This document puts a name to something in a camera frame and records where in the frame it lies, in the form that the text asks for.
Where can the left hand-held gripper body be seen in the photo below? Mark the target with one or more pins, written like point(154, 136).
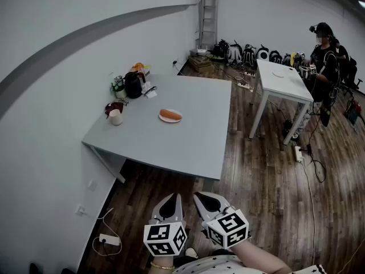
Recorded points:
point(164, 235)

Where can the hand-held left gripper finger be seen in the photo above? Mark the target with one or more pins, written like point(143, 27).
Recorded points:
point(156, 214)
point(179, 210)

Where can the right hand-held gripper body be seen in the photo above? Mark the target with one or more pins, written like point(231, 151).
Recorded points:
point(228, 228)

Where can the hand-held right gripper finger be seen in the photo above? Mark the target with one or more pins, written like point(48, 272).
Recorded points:
point(221, 202)
point(201, 211)

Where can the person's left forearm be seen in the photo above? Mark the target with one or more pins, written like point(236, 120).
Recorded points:
point(162, 260)

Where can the person's right forearm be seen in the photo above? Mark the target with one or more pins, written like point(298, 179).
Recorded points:
point(256, 257)

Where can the white shoe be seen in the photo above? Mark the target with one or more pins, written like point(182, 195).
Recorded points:
point(191, 253)

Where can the white star-print shirt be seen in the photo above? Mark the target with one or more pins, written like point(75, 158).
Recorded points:
point(205, 267)

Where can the white power strip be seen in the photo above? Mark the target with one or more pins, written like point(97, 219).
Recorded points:
point(298, 153)
point(243, 85)
point(109, 239)

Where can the pale cup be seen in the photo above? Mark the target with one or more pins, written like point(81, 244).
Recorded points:
point(116, 118)

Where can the dark red pouch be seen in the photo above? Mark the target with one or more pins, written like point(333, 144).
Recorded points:
point(114, 106)

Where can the black eyeglasses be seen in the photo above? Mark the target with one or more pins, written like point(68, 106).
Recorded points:
point(124, 101)

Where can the white paper slip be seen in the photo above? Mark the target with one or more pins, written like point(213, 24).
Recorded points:
point(150, 92)

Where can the black kettle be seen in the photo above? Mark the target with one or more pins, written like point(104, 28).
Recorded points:
point(132, 86)

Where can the small potted plant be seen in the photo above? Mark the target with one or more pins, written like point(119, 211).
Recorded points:
point(118, 87)

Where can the white table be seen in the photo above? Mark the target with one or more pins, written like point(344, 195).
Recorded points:
point(280, 83)

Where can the wooden crate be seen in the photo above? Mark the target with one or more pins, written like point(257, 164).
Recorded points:
point(200, 63)

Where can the orange capped bottle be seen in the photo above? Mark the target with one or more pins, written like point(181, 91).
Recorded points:
point(139, 66)

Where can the row of backpacks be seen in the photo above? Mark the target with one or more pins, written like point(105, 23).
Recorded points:
point(251, 54)

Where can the white router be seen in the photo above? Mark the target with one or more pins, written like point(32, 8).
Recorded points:
point(202, 51)

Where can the red bag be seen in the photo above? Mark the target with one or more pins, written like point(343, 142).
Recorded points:
point(353, 111)

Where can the black office chair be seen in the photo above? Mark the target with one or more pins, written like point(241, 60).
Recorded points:
point(353, 78)

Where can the metal ladder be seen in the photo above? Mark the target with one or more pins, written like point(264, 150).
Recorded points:
point(209, 19)

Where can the white wall socket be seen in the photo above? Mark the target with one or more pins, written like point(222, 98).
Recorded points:
point(80, 210)

